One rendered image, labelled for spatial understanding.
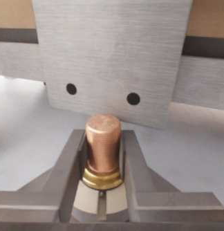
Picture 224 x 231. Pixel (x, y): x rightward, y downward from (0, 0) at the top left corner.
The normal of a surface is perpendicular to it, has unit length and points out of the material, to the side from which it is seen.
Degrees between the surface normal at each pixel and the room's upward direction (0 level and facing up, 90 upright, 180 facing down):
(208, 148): 180
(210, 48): 90
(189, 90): 90
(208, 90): 90
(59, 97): 90
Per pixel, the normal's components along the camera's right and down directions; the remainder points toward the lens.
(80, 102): -0.33, 0.46
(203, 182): 0.03, -0.87
